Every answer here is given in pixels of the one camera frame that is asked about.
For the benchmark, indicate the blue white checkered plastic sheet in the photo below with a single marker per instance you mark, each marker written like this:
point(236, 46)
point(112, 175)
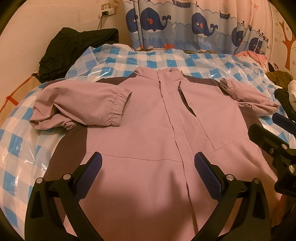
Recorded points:
point(26, 152)

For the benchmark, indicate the pink and brown jacket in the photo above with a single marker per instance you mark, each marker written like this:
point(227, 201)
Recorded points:
point(148, 127)

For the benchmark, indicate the red tree wall sticker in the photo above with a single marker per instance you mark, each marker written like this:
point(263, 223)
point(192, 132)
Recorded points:
point(288, 43)

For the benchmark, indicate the pile of clothes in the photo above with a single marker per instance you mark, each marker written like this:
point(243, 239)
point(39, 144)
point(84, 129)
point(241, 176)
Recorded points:
point(276, 76)

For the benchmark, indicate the black garment on bed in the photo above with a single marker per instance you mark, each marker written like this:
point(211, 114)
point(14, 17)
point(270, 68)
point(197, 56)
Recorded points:
point(67, 46)

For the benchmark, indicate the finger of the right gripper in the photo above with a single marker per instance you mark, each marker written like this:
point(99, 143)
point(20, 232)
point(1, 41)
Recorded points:
point(281, 158)
point(284, 123)

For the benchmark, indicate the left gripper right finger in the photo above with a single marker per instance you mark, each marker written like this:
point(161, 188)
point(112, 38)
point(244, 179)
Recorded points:
point(252, 221)

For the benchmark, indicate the wall power outlet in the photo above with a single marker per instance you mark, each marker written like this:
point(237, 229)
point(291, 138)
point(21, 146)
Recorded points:
point(106, 10)

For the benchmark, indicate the whale pattern curtain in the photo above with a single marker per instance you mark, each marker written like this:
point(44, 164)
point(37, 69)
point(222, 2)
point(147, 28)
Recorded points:
point(227, 27)

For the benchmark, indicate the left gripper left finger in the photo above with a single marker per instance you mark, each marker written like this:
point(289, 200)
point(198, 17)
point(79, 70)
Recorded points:
point(43, 221)

